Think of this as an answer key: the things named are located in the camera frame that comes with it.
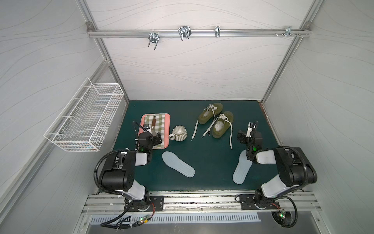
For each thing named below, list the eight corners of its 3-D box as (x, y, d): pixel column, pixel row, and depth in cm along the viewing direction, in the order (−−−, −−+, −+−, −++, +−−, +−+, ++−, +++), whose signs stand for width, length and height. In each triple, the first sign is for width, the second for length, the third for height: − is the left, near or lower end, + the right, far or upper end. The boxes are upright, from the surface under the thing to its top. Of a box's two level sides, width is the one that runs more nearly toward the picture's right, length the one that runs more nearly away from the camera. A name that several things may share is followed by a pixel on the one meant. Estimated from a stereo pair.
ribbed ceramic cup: (170, 140, 99) (169, 135, 94) (176, 128, 105) (175, 123, 100) (183, 144, 97) (182, 140, 92) (188, 132, 103) (188, 127, 98)
